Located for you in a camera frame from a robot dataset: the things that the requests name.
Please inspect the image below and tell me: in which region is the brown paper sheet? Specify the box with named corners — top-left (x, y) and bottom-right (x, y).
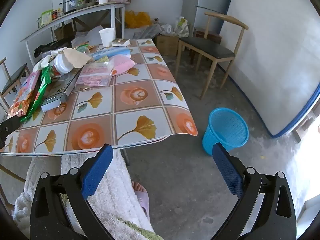
top-left (62, 48), bottom-right (94, 68)

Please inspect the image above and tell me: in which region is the white fluffy robe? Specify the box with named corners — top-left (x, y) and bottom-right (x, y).
top-left (14, 150), bottom-right (155, 240)

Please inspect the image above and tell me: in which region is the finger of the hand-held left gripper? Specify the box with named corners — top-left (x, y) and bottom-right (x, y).
top-left (0, 116), bottom-right (21, 149)

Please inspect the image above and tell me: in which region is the white shelf table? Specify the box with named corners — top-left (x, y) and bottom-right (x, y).
top-left (20, 2), bottom-right (125, 65)

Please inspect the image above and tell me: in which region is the white printed plastic bag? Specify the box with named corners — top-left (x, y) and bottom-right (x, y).
top-left (174, 16), bottom-right (190, 37)

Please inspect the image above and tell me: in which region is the pink printed plastic bag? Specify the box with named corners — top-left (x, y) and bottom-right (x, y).
top-left (75, 61), bottom-right (116, 88)

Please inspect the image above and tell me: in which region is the black cloth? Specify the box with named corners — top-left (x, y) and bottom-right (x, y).
top-left (34, 39), bottom-right (73, 57)

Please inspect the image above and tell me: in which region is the white plastic wrapper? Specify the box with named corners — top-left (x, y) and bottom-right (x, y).
top-left (34, 50), bottom-right (60, 72)

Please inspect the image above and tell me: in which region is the wooden chair black seat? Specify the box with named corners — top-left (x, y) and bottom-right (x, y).
top-left (0, 57), bottom-right (31, 105)
top-left (175, 12), bottom-right (248, 100)

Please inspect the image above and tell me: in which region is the blue tissue pack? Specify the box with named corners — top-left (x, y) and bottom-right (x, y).
top-left (91, 48), bottom-right (132, 61)

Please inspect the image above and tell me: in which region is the blue plastic mesh wastebasket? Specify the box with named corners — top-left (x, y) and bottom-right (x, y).
top-left (202, 107), bottom-right (250, 157)

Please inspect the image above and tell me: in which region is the green snack bag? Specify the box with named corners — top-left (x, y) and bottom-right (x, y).
top-left (20, 66), bottom-right (52, 123)

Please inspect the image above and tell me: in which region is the pink orange snack bag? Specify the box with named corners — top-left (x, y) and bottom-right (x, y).
top-left (9, 70), bottom-right (42, 118)

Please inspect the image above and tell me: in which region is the grey plastic bag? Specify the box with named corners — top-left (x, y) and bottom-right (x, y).
top-left (132, 25), bottom-right (162, 39)

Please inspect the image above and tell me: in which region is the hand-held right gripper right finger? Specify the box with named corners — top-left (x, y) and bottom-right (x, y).
top-left (210, 142), bottom-right (298, 240)

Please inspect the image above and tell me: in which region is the white paper cup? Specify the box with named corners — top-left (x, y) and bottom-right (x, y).
top-left (99, 27), bottom-right (115, 47)

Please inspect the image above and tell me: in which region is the pink mesh sponge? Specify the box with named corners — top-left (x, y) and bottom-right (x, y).
top-left (109, 55), bottom-right (137, 77)

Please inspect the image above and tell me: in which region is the patterned dining table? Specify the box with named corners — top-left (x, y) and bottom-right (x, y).
top-left (0, 39), bottom-right (198, 157)

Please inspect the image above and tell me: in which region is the brown cardboard box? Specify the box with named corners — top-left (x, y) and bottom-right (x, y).
top-left (156, 34), bottom-right (179, 56)
top-left (54, 22), bottom-right (74, 40)

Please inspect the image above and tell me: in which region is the green small snack packet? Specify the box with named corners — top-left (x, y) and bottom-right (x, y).
top-left (75, 44), bottom-right (95, 54)

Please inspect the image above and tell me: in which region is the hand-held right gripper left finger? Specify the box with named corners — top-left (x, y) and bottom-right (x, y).
top-left (29, 144), bottom-right (114, 240)

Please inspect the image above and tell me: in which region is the steel cooking pot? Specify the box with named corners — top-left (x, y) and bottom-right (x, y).
top-left (62, 0), bottom-right (91, 14)

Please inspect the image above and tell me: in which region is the yellow plastic bag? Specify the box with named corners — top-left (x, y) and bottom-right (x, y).
top-left (125, 10), bottom-right (152, 28)

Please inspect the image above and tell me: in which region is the green food packet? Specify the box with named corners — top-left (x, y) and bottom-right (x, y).
top-left (41, 9), bottom-right (54, 26)

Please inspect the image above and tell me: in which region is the small brown white box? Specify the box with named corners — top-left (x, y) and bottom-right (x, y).
top-left (111, 38), bottom-right (131, 47)

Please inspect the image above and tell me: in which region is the pink slipper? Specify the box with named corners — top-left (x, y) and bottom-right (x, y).
top-left (131, 180), bottom-right (150, 218)

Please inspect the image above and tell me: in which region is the person's foot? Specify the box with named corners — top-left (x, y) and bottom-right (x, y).
top-left (132, 181), bottom-right (147, 193)

